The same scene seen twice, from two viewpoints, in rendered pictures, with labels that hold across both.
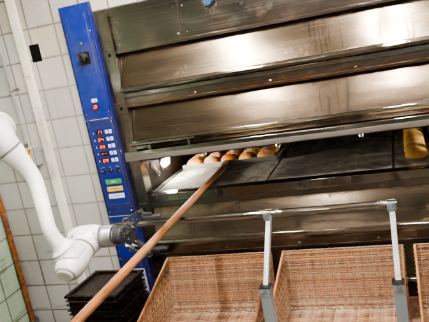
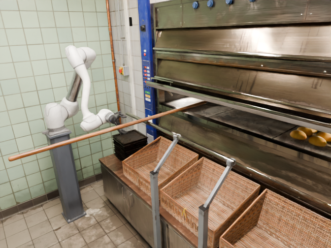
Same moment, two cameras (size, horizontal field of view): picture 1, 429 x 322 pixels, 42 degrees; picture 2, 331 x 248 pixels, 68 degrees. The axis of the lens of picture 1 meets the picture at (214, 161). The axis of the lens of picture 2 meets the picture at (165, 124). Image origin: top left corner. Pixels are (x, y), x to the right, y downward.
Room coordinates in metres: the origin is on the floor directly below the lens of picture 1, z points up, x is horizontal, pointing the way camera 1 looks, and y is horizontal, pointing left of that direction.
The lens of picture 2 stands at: (0.77, -0.99, 1.88)
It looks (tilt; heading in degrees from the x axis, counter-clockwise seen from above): 21 degrees down; 33
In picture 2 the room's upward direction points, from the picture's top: 2 degrees counter-clockwise
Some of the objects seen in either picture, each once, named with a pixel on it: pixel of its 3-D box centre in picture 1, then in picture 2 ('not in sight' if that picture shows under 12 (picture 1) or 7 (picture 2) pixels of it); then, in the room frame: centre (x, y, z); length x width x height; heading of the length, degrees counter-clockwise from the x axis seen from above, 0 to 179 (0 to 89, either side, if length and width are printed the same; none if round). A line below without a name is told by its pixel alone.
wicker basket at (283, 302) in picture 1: (339, 298); (207, 196); (2.20, -0.41, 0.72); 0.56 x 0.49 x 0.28; 70
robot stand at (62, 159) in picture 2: not in sight; (66, 175); (2.05, 1.09, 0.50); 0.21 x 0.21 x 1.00; 73
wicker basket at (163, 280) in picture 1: (208, 302); (159, 165); (2.39, 0.15, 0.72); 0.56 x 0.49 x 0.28; 71
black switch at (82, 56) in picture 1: (81, 53); (142, 25); (2.75, 0.52, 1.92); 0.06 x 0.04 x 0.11; 70
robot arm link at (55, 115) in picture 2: not in sight; (54, 114); (2.06, 1.09, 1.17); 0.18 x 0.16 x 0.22; 14
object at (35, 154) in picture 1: (29, 156); (123, 70); (2.91, 0.94, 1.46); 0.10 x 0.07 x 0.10; 70
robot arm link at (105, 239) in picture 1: (109, 236); (111, 118); (2.19, 0.47, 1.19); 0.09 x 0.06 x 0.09; 161
